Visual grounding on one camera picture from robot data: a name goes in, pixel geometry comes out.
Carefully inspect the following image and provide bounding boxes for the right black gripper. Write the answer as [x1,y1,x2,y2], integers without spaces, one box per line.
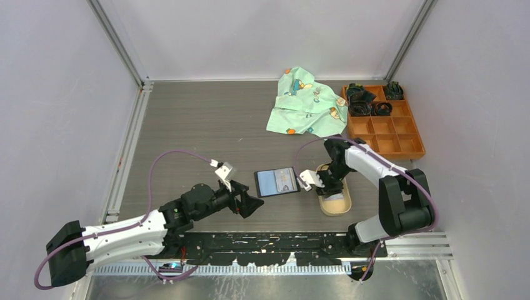
[311,162,352,198]

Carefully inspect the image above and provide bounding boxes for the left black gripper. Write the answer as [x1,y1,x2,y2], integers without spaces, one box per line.
[193,179,263,221]

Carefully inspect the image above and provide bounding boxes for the beige oval tray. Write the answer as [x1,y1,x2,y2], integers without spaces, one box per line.
[318,179,353,217]

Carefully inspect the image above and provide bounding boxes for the black card holder wallet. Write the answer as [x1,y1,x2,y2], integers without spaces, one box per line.
[254,167,301,198]

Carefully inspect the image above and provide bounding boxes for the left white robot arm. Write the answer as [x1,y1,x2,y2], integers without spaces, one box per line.
[46,181,264,288]

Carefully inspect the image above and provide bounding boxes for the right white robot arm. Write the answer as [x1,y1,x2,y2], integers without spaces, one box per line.
[315,136,438,257]

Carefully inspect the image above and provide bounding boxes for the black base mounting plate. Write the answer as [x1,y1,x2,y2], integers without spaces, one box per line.
[149,232,387,267]

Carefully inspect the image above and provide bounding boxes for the green cartoon print cloth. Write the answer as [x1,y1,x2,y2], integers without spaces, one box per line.
[266,67,348,138]

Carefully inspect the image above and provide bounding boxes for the orange compartment tray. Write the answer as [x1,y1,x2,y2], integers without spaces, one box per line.
[346,85,426,160]

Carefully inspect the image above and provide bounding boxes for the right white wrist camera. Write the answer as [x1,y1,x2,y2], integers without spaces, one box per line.
[297,169,324,191]

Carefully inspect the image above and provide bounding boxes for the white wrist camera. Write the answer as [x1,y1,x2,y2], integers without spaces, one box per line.
[210,159,237,186]
[297,169,324,191]

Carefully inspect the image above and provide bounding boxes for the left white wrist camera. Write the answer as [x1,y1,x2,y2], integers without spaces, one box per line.
[210,159,237,186]

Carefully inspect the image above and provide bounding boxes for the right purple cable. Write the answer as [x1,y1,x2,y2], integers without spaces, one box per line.
[292,136,439,283]

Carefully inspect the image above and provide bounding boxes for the purple cable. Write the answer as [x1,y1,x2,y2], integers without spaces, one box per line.
[34,149,218,291]
[292,136,439,283]

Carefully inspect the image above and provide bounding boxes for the black coiled strap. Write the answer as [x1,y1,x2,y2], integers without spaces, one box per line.
[371,101,393,117]
[346,82,377,104]
[348,100,374,117]
[382,81,405,101]

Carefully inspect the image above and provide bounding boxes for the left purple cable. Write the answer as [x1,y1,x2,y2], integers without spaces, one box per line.
[34,149,218,291]

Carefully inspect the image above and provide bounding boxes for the aluminium cable duct rail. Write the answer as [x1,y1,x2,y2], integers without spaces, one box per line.
[93,262,351,276]

